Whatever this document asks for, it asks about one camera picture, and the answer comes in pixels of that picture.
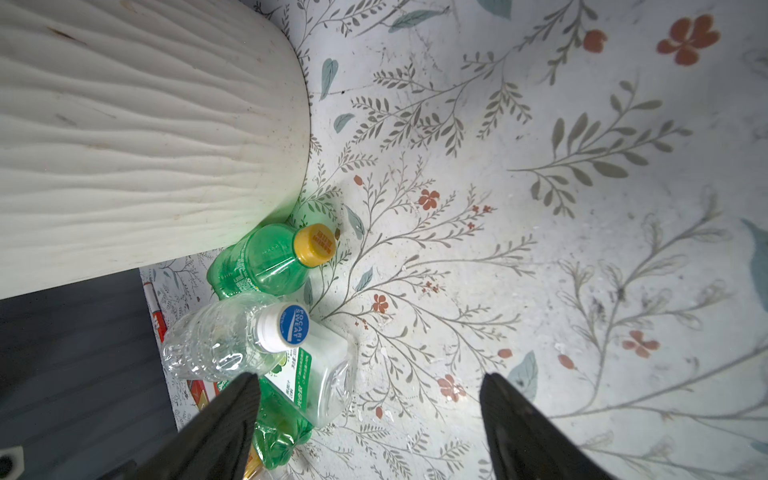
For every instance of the clear bottle blue white cap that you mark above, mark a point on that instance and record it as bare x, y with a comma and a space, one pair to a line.
250, 332

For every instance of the green bottle yellow cap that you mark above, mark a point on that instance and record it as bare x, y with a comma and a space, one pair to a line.
274, 259

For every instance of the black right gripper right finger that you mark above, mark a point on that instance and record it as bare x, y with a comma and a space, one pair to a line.
523, 443

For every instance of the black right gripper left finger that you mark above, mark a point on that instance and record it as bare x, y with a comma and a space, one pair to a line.
215, 444

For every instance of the green crushed bottle white label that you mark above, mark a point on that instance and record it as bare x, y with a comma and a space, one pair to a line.
309, 389

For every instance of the white ribbed trash bin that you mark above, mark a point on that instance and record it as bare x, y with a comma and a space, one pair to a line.
134, 132

